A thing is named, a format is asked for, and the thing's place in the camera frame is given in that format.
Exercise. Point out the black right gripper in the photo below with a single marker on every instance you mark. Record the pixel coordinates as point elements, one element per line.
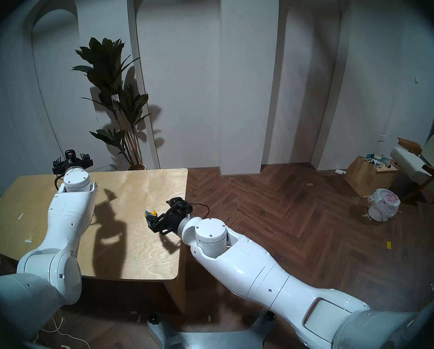
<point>169,219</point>

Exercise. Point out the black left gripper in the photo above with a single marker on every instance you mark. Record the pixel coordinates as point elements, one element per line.
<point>73,163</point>

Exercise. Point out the yellow wrapper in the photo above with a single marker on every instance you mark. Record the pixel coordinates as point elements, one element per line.
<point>148,212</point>

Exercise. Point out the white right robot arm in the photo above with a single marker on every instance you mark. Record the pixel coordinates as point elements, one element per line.
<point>260,275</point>

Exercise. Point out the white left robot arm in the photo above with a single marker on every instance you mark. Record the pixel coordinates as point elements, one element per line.
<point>67,221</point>

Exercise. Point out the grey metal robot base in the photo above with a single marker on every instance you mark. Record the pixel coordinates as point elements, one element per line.
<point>209,339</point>

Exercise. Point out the white bin with plastic bag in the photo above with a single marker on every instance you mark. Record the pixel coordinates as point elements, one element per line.
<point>383,204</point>

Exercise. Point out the light wooden table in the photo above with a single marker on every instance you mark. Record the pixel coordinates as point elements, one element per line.
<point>137,206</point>

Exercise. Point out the tall green leafy plant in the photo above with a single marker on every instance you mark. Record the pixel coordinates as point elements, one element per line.
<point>107,72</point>

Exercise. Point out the black base knob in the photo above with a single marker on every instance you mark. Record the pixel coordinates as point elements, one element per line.
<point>270,315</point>
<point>153,318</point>

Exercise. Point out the wooden cube side table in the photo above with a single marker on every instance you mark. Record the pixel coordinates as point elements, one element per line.
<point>364,179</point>

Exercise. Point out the small clutter pile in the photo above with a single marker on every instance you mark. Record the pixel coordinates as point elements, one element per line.
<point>377,160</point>

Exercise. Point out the white cushioned wooden armchair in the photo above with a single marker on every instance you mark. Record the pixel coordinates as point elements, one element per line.
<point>411,163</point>

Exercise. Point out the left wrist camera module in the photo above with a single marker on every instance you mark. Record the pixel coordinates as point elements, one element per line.
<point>70,155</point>

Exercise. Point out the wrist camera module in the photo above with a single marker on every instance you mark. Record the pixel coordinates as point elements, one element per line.
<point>177,203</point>
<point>70,155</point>

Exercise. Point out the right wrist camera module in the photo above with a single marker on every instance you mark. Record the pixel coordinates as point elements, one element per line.
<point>177,203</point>

